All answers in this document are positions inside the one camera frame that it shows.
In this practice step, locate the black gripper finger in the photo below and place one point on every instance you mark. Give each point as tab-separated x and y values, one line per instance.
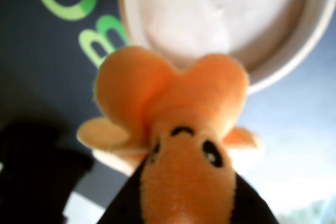
249	208
131	203

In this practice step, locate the orange plush toy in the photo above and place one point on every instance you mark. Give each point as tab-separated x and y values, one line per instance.
183	171

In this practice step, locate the white round felt box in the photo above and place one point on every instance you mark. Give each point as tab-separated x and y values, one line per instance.
210	11

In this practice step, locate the dark mat with green letters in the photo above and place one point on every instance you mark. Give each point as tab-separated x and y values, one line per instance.
29	77

